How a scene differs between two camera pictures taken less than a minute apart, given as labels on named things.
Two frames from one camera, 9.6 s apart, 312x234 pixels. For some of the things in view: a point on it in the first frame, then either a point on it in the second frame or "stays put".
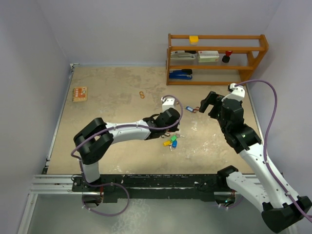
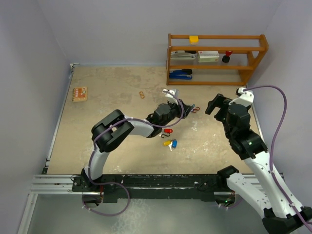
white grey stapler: x=182 y=55 stays put
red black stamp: x=226 y=58 stays put
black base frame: x=113 y=187 stays put
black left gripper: x=172 y=129 → x=186 y=109
